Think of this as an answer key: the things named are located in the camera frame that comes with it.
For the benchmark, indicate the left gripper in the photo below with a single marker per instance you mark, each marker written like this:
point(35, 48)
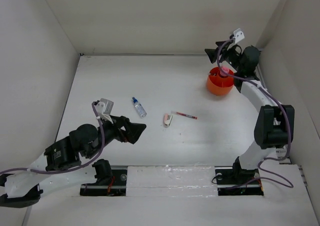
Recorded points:
point(134, 130)

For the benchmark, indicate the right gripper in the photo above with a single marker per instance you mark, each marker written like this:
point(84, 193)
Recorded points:
point(212, 54)

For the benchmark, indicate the pink capped glue stick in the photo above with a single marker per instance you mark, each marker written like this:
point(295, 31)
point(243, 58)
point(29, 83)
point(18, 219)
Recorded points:
point(224, 71)

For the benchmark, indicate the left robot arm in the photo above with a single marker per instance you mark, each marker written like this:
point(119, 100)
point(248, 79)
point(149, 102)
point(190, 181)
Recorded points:
point(71, 161)

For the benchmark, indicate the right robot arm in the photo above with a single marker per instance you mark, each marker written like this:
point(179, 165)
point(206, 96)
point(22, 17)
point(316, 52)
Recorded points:
point(243, 70)

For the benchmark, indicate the blue capped spray bottle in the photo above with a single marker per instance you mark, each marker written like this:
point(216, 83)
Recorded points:
point(139, 108)

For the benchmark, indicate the orange round organizer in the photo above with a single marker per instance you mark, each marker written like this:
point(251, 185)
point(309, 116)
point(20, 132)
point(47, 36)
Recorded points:
point(217, 85)

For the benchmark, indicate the red gel pen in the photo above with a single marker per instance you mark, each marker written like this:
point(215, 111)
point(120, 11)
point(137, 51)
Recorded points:
point(184, 115)

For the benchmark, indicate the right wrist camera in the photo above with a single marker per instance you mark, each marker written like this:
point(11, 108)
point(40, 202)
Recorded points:
point(237, 36)

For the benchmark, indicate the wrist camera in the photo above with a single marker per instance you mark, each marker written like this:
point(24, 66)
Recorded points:
point(237, 36)
point(102, 109)

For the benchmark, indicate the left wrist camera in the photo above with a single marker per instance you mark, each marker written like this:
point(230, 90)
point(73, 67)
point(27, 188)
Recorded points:
point(102, 109)

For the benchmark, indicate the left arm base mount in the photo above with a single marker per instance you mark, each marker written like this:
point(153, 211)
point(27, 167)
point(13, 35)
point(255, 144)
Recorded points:
point(110, 181)

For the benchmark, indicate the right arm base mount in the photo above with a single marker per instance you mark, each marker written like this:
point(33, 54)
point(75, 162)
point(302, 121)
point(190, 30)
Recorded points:
point(232, 183)

